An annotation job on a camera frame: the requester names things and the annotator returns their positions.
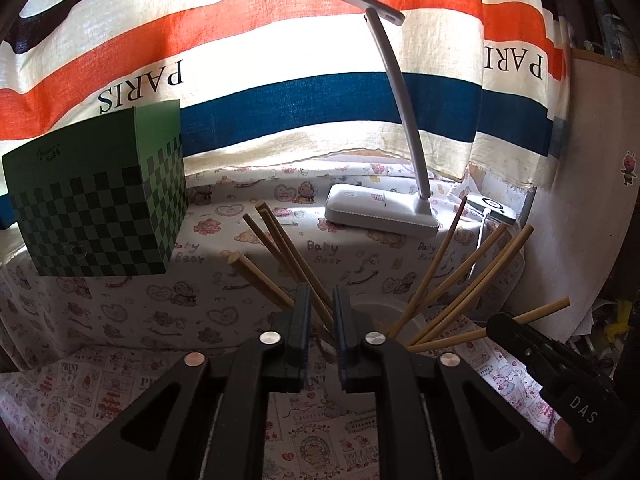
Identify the red print tablecloth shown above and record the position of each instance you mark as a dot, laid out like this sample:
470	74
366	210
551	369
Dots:
75	410

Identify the green checkered box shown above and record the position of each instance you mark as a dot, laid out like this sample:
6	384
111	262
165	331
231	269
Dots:
90	210

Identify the single dark bamboo chopstick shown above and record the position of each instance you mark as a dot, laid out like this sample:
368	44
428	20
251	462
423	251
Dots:
435	252

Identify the striped printed curtain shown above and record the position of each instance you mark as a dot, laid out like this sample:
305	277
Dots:
250	35

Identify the white plastic cup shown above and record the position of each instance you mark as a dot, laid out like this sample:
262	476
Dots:
382	310

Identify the white desk lamp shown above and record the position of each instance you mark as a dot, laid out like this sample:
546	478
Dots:
375	210

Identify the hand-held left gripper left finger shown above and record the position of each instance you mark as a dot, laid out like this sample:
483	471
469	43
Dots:
302	340

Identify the cartoon wall sticker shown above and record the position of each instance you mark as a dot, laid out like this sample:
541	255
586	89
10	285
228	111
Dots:
628	167

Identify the person's right hand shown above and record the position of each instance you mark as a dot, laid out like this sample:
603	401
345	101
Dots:
564	440

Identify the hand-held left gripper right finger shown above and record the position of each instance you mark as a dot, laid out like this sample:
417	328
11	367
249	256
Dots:
342	345

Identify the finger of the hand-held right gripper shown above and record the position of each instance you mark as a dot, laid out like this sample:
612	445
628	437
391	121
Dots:
515	335

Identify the pile of bamboo chopsticks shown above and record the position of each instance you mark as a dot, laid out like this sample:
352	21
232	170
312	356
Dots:
475	283

